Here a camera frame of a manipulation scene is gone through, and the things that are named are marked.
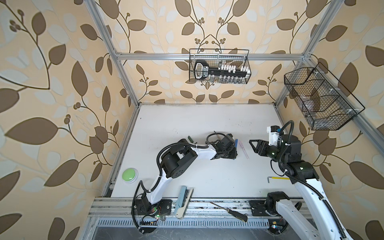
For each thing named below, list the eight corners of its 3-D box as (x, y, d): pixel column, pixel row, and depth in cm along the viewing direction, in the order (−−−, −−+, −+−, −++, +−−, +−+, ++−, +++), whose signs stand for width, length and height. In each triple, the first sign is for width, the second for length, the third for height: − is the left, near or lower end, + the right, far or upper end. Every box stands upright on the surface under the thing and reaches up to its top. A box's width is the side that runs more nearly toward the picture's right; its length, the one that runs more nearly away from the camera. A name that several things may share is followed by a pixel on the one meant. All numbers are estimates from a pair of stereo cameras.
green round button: (121, 183, 85) (119, 181, 82) (125, 169, 90) (124, 167, 87) (136, 183, 85) (134, 181, 82) (139, 169, 90) (138, 167, 87)
